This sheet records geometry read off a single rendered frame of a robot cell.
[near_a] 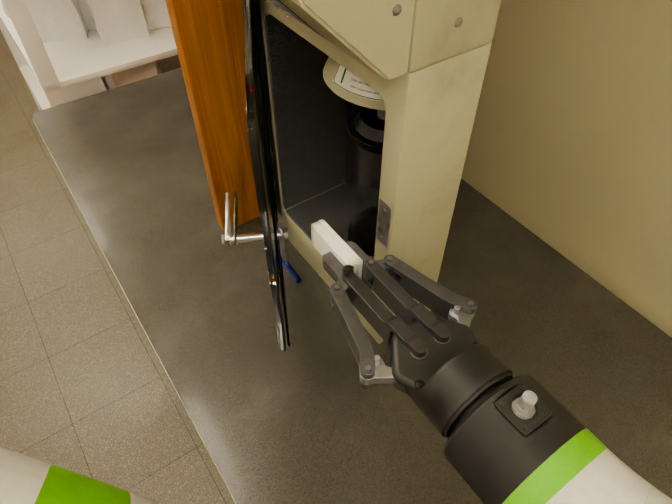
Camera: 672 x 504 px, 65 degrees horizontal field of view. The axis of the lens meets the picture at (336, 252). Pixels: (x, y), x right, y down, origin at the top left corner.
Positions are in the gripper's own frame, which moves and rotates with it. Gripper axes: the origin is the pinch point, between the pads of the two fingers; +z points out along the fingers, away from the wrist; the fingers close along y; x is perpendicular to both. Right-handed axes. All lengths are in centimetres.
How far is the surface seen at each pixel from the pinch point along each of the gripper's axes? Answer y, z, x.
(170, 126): -8, 81, 33
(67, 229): 24, 175, 128
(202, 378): 14.1, 15.1, 33.6
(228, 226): 5.0, 16.0, 6.8
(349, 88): -13.4, 16.6, -5.7
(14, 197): 39, 211, 128
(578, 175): -55, 5, 19
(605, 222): -55, -2, 24
